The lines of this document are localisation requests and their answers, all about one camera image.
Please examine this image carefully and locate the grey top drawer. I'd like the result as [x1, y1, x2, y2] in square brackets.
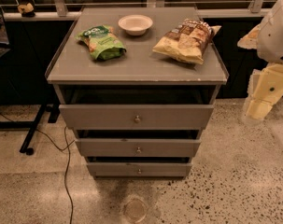
[60, 105, 214, 130]

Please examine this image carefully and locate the grey drawer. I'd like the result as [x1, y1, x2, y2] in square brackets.
[87, 162, 191, 177]
[60, 105, 214, 130]
[76, 138, 200, 157]

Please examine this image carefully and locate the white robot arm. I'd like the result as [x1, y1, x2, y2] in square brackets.
[237, 0, 283, 123]

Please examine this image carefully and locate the grey drawer cabinet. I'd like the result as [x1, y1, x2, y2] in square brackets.
[46, 7, 228, 166]

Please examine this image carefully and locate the grey middle drawer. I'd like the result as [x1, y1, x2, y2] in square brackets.
[76, 138, 200, 157]

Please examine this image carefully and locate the grey bottom drawer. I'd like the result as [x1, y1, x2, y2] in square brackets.
[87, 162, 191, 177]

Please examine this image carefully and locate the yellow brown chip bag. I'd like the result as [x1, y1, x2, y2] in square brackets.
[152, 19, 220, 64]

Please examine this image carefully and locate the white paper bowl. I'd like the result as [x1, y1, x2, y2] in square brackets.
[118, 15, 153, 36]

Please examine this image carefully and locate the green chip bag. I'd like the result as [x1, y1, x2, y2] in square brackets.
[77, 25, 126, 61]

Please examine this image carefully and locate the round floor drain cover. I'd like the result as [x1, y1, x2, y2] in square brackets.
[122, 198, 147, 224]

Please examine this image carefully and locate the metal window railing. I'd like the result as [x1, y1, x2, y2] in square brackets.
[0, 0, 283, 21]

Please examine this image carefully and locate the small yellow object on ledge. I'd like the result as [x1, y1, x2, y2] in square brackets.
[18, 3, 35, 17]

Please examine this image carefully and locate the black table leg frame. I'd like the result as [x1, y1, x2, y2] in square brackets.
[0, 104, 60, 156]

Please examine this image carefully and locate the black floor cable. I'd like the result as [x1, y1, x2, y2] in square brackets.
[0, 105, 76, 224]

